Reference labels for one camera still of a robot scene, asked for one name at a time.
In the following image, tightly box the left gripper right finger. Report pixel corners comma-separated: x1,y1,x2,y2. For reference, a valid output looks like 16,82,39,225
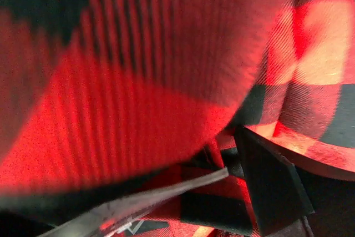
234,125,355,237

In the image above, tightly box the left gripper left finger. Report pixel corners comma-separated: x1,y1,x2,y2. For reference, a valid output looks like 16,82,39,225
41,168,229,237

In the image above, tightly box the red black plaid shirt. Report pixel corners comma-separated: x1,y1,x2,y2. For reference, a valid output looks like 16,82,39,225
1,0,354,236

